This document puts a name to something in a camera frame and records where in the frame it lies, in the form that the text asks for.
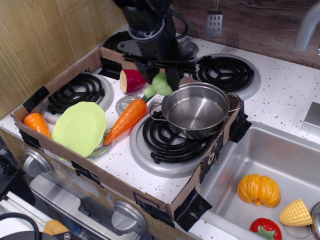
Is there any hanging metal spatula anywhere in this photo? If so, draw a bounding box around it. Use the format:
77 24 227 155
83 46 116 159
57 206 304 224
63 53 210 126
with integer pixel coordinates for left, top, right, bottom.
204 0 223 37

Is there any back right black burner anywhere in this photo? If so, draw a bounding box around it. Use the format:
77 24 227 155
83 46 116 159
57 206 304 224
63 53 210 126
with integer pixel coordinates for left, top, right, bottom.
190 53 262 100

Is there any light green plastic plate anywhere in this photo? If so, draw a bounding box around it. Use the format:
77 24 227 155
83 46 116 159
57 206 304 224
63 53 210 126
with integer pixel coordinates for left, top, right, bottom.
51 101 106 157

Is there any silver back stove knob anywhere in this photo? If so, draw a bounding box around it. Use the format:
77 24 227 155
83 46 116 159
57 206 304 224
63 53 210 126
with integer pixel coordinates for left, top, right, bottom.
178 37 199 57

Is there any black burner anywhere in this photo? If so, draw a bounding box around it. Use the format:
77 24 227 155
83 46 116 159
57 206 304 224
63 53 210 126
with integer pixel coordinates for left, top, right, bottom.
98 31 132 54
129 109 213 179
40 72 114 125
190 53 262 100

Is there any silver faucet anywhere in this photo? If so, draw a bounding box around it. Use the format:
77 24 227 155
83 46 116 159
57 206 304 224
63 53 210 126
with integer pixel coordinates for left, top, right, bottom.
294 2 320 51

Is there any brown cardboard fence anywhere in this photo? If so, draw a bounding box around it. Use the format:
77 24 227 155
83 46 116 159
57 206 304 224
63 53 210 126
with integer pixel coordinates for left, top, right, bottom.
11 47 243 231

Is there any silver stove centre knob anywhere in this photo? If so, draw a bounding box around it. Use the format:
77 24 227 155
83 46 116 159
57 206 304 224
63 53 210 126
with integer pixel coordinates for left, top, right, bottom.
115 95 142 116

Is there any left silver oven knob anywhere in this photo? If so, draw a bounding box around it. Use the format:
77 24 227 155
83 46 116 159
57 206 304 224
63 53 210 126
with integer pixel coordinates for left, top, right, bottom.
23 149 53 178

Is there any red toy strawberry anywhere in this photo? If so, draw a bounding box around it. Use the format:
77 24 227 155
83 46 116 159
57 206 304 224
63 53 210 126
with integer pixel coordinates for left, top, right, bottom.
249 218 283 240

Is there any front left black burner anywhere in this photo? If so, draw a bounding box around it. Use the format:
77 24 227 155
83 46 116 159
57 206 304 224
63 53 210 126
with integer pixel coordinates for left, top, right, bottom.
40 72 114 125

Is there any small orange toy carrot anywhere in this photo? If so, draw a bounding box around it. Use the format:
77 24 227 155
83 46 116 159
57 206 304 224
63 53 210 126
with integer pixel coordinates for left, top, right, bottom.
23 112 51 138

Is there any green toy broccoli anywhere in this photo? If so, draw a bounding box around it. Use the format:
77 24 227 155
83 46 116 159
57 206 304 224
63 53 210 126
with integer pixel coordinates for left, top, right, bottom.
143 72 173 98

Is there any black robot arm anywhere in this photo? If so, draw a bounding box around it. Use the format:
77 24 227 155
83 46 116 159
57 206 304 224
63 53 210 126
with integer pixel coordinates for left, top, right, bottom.
114 0 197 91

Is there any silver stove knob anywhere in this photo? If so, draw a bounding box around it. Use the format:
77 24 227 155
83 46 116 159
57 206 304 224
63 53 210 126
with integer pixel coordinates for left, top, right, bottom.
115 95 142 116
178 37 199 57

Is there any silver oven knob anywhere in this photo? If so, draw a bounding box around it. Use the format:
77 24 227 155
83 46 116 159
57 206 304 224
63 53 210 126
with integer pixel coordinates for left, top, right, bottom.
23 149 53 178
111 200 147 235

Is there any stainless steel pot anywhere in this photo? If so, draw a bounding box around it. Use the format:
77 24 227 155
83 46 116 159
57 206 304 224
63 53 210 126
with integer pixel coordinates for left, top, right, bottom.
149 82 242 139

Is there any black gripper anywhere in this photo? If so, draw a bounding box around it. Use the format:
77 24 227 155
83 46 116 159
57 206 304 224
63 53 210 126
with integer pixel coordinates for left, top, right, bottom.
117 39 199 91

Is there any silver oven door handle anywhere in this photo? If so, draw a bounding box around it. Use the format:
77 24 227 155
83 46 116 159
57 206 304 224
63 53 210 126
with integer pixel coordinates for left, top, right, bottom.
30 175 145 240

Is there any red toy radish half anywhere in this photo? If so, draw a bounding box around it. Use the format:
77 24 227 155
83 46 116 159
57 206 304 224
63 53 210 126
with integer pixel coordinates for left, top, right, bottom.
119 69 147 94

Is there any orange toy piece on floor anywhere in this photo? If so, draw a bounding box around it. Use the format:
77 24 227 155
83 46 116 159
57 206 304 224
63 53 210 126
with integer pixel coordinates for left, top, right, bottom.
42 220 68 236

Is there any silver faucet handle base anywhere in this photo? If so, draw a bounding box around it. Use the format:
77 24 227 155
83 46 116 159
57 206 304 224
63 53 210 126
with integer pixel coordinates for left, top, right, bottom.
301 102 320 137

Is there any yellow toy corn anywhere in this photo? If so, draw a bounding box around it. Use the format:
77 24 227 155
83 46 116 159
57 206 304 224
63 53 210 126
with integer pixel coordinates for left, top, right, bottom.
279 198 313 227

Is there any silver sink basin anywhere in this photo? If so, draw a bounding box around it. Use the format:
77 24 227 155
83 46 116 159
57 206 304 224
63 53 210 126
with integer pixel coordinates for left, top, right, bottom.
200 122 320 240

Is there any right silver oven knob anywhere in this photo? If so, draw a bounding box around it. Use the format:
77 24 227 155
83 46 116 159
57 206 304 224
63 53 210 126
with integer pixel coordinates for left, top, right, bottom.
111 200 147 235

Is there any black cable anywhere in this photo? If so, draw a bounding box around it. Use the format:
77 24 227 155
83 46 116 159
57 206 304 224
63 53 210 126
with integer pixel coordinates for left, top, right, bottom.
0 212 41 240

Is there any orange toy pumpkin in sink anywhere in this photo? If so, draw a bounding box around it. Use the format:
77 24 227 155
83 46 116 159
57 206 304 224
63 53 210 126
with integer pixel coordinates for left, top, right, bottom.
237 174 281 208

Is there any large orange toy carrot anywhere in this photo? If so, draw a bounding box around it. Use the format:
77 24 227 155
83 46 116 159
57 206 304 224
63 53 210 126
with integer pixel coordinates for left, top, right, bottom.
103 95 152 146

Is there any silver disc under plate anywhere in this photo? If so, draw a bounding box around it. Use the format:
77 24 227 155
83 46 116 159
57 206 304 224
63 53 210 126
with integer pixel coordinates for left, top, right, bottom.
86 132 112 159

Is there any front right black burner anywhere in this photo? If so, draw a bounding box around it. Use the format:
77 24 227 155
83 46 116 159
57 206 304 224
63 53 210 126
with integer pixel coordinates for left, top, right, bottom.
129 109 213 179

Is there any back left black burner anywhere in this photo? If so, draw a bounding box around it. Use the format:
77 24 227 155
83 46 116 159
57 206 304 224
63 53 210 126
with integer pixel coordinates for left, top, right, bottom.
98 31 132 54

